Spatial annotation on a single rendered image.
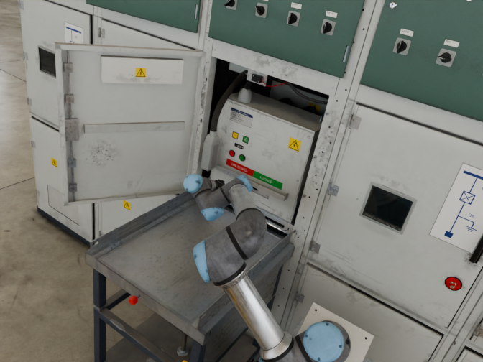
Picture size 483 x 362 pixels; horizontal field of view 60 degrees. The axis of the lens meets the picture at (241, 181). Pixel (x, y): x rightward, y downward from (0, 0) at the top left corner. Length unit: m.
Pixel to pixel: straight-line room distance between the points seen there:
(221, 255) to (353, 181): 0.71
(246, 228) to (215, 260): 0.13
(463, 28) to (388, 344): 1.30
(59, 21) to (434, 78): 1.98
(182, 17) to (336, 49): 0.72
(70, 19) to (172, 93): 0.84
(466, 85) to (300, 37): 0.60
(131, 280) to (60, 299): 1.20
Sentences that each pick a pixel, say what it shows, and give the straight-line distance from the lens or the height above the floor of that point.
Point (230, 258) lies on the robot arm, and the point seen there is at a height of 1.23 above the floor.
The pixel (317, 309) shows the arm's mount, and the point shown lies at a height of 0.92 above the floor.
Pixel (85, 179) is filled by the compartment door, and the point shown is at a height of 0.96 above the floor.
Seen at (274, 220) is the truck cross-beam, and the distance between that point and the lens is 2.02.
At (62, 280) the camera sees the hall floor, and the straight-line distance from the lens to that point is 2.95.
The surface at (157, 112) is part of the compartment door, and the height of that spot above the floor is 1.29.
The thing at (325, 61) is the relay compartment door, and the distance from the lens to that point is 1.64.
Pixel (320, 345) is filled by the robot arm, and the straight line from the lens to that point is 1.37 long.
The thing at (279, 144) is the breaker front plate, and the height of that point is 1.28.
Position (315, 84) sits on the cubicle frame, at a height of 1.59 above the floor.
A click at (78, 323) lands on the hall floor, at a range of 2.69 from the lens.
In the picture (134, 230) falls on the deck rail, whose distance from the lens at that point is 1.92.
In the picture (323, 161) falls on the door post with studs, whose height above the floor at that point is 1.30.
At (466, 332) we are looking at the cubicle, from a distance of 1.93.
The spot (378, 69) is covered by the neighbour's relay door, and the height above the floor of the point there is 1.72.
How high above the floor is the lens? 2.01
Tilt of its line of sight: 29 degrees down
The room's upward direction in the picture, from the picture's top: 11 degrees clockwise
